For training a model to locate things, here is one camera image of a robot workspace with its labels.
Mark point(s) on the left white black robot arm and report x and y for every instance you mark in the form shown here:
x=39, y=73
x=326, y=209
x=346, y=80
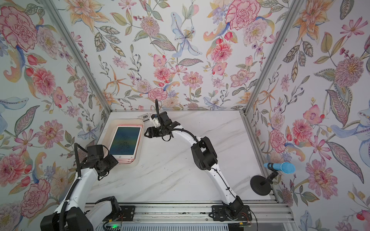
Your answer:
x=71, y=214

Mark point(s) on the blue microphone on stand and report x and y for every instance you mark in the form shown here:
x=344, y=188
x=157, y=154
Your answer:
x=261, y=185

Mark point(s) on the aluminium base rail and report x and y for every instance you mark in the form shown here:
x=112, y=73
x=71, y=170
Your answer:
x=261, y=211

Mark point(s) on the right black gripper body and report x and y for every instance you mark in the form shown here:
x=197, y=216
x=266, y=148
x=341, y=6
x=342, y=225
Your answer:
x=160, y=132

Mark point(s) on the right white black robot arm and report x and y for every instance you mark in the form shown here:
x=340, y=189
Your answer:
x=205, y=159

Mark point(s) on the cream plastic storage box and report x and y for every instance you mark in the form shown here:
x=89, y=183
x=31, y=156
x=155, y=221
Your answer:
x=110, y=132

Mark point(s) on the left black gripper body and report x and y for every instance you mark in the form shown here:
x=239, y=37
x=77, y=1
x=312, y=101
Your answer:
x=109, y=162

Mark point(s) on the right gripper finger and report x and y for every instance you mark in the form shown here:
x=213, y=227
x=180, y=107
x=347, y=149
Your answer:
x=151, y=132
x=174, y=125

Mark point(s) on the pink writing tablet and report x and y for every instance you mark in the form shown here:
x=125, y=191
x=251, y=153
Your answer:
x=125, y=143

